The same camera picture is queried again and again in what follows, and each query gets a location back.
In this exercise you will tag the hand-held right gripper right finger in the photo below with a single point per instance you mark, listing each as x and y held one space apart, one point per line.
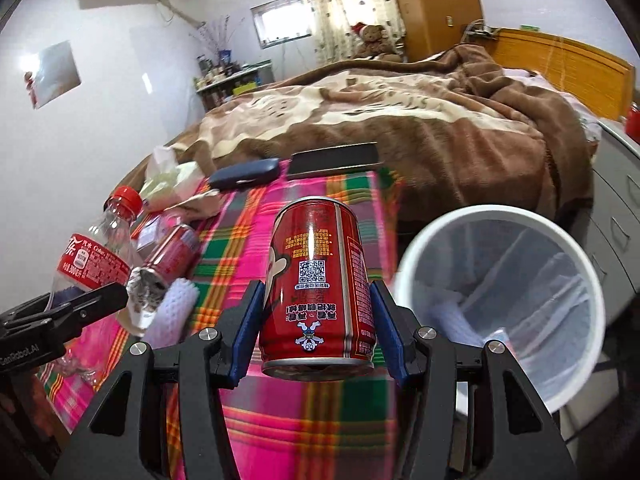
390 330

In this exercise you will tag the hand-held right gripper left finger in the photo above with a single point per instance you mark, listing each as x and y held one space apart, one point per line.
247 330

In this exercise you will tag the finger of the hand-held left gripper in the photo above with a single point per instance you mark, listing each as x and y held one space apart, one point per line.
95 302

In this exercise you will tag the clear bottle with red cap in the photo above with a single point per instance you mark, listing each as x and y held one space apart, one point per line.
90 260

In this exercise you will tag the white foam net sleeve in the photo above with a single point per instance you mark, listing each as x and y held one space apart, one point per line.
172 312

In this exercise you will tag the red drink can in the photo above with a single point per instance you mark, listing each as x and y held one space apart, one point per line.
315 285

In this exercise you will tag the white round bin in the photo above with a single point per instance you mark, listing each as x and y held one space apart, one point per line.
500 212

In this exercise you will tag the crumpled clear plastic wrapper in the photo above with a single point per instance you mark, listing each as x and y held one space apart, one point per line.
152 235

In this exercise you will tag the pink green plaid cloth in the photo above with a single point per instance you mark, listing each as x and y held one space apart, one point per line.
240 240

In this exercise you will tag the beige paper packet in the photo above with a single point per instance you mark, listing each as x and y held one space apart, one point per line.
195 205

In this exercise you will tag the clear plastic bin liner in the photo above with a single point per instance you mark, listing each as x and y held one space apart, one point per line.
525 270

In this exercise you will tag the soft tissue pack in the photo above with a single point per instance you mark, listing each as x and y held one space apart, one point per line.
165 170

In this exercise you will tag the dark blue glasses case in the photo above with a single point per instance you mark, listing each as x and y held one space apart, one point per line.
245 172

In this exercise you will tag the black smartphone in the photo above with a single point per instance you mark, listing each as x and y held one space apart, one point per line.
335 159

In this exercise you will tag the brown beige blanket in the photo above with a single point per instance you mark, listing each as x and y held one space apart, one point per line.
425 125

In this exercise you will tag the shelf with bottles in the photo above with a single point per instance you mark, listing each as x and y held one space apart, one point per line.
225 82

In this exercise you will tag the grey nightstand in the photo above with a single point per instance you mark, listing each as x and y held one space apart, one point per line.
617 195

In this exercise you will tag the pink pillow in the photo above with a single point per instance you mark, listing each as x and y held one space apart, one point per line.
525 75

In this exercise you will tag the brown teddy bear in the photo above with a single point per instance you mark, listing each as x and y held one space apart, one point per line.
372 40

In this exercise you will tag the dried branches in vase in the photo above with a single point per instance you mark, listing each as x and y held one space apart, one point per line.
217 35

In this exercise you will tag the window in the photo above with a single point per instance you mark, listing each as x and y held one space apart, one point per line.
282 20

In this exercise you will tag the wooden headboard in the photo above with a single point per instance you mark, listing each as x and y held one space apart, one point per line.
565 65

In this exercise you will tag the red jar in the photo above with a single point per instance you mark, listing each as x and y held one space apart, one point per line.
634 122

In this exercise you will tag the patterned curtain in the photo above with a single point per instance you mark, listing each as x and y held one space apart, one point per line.
345 5

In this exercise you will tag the wooden wardrobe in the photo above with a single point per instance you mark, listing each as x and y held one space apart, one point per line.
435 0

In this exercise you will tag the white wall paper sheet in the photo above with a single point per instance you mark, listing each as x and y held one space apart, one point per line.
52 75

